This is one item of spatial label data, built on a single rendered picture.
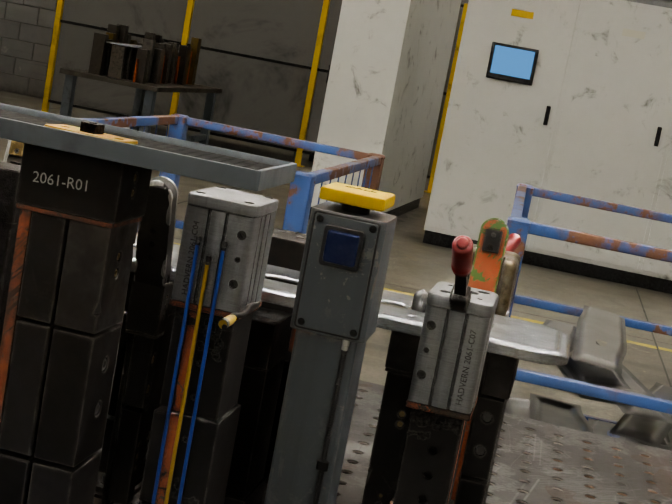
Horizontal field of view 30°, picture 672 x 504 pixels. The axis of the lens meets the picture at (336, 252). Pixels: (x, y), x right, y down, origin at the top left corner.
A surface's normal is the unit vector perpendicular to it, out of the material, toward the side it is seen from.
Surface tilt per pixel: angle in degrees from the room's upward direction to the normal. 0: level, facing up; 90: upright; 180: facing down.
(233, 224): 90
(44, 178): 90
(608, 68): 90
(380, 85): 90
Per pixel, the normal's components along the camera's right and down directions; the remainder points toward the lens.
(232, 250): -0.20, 0.12
